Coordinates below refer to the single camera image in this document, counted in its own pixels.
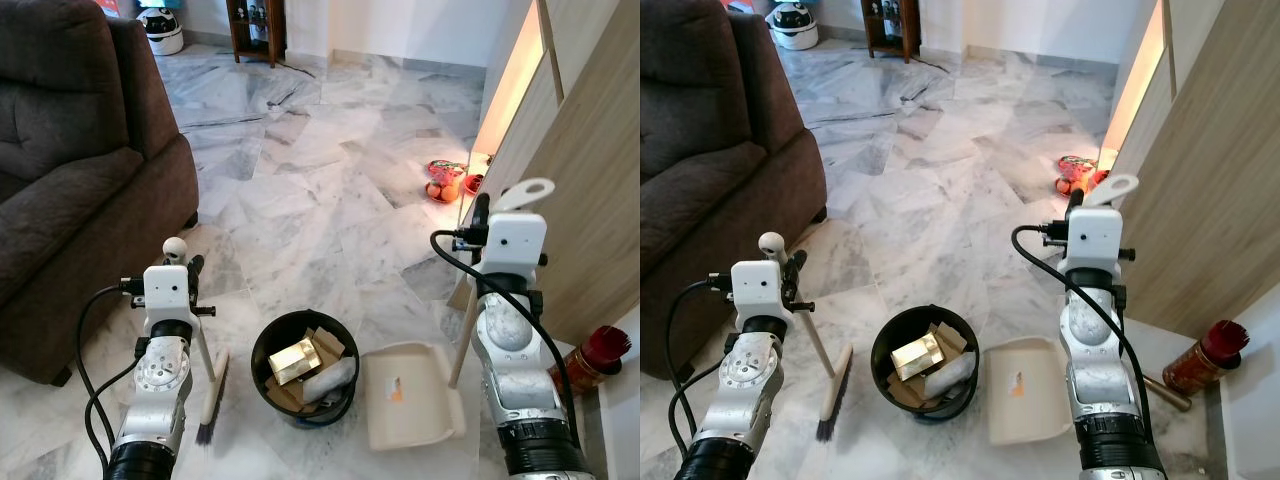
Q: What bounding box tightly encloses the cream hand broom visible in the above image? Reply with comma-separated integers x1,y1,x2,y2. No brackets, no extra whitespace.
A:
163,237,232,447
757,231,855,444

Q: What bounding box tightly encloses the cream dustpan with wooden handle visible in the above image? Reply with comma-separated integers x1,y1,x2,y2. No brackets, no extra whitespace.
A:
360,178,557,453
985,174,1141,448

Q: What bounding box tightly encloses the black plastic bucket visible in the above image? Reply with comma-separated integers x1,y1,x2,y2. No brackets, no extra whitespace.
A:
250,310,361,429
870,305,981,423

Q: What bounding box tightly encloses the light wood panel cabinet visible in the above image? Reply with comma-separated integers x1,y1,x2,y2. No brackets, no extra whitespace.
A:
455,0,641,346
1100,0,1280,341

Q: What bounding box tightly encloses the gold cardboard box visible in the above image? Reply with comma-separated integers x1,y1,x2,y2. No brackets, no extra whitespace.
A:
890,332,946,381
268,338,323,386

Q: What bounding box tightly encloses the pale cardboard piece in bucket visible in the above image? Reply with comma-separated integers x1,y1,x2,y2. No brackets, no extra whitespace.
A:
928,322,969,356
305,325,346,361

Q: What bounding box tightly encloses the dark brown fabric sofa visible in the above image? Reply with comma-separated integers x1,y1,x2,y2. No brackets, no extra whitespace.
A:
0,0,199,386
640,0,829,311

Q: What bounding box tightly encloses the silver plastic wrapper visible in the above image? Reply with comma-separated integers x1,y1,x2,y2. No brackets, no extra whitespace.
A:
300,358,358,403
925,352,976,398

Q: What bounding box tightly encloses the jar with red lid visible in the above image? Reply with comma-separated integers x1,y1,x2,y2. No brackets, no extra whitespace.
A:
550,325,631,399
1162,320,1251,396

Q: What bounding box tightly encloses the brown wooden rod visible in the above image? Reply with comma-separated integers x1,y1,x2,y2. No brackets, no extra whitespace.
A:
1143,373,1193,413

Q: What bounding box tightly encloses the dark wooden shelf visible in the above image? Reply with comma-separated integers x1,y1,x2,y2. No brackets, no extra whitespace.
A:
226,0,288,68
862,0,923,63

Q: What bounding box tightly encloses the white round appliance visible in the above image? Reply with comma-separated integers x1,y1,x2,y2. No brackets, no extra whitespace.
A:
137,5,185,56
768,0,819,51

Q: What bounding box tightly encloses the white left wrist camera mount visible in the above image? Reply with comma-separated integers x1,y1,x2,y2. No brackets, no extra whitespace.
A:
143,265,193,323
730,260,783,321

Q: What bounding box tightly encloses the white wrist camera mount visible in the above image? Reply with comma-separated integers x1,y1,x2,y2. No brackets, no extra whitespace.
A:
143,265,193,323
1066,208,1126,286
483,212,549,296
730,260,783,321

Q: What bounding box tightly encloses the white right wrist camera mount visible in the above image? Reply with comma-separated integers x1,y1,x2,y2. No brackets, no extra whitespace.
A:
483,212,549,296
1066,208,1126,286

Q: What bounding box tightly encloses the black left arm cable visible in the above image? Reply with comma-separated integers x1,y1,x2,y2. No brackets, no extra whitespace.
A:
665,273,736,441
77,278,151,471

